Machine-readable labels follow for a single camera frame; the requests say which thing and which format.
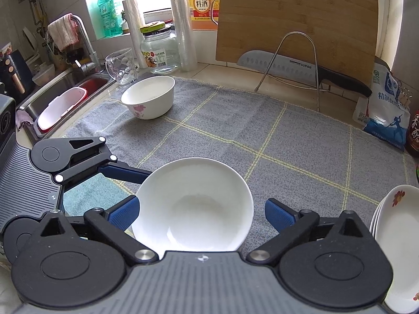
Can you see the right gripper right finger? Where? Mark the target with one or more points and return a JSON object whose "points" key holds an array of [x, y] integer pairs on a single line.
{"points": [[294, 228]]}

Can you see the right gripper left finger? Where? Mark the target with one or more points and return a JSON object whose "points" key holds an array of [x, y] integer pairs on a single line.
{"points": [[108, 226]]}

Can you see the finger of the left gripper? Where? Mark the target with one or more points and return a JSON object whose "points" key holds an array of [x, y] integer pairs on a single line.
{"points": [[71, 161], [16, 234]]}

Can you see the large white floral bowl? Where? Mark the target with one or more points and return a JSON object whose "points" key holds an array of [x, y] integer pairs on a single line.
{"points": [[193, 205]]}

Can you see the white bowl pink flowers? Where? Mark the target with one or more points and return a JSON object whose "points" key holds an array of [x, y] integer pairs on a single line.
{"points": [[150, 98]]}

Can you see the chrome kitchen faucet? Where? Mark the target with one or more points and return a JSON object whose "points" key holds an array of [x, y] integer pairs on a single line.
{"points": [[94, 64]]}

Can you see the teal towel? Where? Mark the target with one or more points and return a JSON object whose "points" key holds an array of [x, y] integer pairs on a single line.
{"points": [[96, 192]]}

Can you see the red basin in sink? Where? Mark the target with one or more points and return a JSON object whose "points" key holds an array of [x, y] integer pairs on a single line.
{"points": [[66, 102]]}

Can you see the grey checked table mat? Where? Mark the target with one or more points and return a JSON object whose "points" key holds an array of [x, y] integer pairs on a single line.
{"points": [[300, 157]]}

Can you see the white floral plate stack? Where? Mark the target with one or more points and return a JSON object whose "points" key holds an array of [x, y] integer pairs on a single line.
{"points": [[394, 226]]}

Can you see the clear glass mug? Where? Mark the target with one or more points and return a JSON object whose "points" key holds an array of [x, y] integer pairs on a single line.
{"points": [[120, 66]]}

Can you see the pink dish cloth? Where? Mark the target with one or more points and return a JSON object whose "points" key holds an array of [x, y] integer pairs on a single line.
{"points": [[64, 31]]}

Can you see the green dish soap bottle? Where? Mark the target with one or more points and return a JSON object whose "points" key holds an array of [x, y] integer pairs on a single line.
{"points": [[111, 15]]}

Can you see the glass jar yellow-green lid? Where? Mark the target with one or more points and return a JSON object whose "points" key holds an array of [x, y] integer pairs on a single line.
{"points": [[160, 48]]}

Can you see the blue white salt bag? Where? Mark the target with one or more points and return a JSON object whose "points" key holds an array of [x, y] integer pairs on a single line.
{"points": [[384, 114]]}

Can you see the dark vinegar bottle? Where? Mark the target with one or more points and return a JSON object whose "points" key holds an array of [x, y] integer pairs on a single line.
{"points": [[412, 136]]}

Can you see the short plastic wrap roll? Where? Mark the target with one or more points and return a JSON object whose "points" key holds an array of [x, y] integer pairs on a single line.
{"points": [[135, 20]]}

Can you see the metal binder clips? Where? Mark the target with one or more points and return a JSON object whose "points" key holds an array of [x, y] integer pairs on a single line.
{"points": [[404, 94]]}

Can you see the tall plastic bag roll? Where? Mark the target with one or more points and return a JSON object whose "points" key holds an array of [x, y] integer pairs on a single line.
{"points": [[183, 29]]}

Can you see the bamboo cutting board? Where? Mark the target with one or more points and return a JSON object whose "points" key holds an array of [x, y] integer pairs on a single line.
{"points": [[339, 35]]}

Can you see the orange cooking wine jug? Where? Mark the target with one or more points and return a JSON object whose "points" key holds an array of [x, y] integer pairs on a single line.
{"points": [[203, 1]]}

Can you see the steel cleaver black handle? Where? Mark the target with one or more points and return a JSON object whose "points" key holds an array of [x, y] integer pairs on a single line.
{"points": [[300, 71]]}

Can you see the steel wire rack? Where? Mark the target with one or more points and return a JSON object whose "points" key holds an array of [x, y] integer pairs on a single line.
{"points": [[301, 85]]}

